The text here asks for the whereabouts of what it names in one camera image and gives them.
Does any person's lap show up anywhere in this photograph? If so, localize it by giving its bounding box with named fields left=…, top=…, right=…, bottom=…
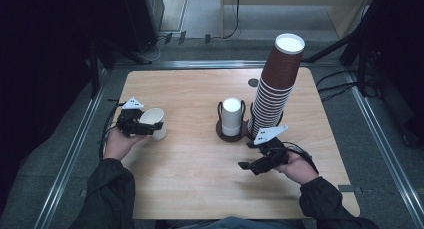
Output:
left=156, top=216, right=306, bottom=229

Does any person's left hand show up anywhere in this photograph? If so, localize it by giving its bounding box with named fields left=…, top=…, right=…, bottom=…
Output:
left=103, top=126, right=148, bottom=162

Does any person's right hand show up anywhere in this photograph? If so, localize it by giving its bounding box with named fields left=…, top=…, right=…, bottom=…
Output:
left=274, top=151, right=319, bottom=186

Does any black cup holder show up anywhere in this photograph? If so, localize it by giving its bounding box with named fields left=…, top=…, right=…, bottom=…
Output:
left=215, top=100, right=284, bottom=143

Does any metal floor rail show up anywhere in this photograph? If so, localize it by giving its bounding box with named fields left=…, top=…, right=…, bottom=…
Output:
left=33, top=68, right=109, bottom=229
left=344, top=70, right=424, bottom=229
left=114, top=59, right=341, bottom=70

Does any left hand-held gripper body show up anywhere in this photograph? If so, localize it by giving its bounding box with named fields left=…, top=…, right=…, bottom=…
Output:
left=115, top=96, right=149, bottom=138

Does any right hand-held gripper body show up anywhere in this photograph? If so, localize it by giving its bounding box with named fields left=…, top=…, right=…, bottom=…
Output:
left=253, top=124, right=290, bottom=175

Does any single white paper cup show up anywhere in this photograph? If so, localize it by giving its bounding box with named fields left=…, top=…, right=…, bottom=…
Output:
left=139, top=107, right=168, bottom=141

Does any stack of white paper cups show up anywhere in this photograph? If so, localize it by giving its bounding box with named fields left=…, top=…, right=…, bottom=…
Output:
left=221, top=96, right=243, bottom=138

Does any stack of brown paper cups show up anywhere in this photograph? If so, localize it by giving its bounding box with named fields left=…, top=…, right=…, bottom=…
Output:
left=248, top=32, right=306, bottom=140

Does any black tripod stand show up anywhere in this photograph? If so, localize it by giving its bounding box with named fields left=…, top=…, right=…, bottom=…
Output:
left=301, top=8, right=381, bottom=97

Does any black floor cable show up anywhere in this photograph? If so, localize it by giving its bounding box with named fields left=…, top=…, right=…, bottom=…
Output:
left=318, top=82, right=359, bottom=102
left=315, top=69, right=356, bottom=89

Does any dark cabinet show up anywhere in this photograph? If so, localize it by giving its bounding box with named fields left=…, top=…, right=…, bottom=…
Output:
left=121, top=0, right=165, bottom=53

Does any white floor cable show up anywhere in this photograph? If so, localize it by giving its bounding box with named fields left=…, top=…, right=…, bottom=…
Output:
left=139, top=37, right=162, bottom=64

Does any black metal stand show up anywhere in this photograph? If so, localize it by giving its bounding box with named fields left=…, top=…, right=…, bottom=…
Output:
left=87, top=38, right=153, bottom=97

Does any right hand-held gripper cable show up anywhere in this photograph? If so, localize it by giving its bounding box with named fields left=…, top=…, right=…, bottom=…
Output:
left=283, top=141, right=319, bottom=175

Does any light wooden cabinet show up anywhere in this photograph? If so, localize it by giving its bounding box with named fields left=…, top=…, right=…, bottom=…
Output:
left=219, top=0, right=378, bottom=39

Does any black hanging cable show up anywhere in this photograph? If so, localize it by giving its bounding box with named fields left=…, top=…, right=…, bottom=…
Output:
left=221, top=0, right=242, bottom=40

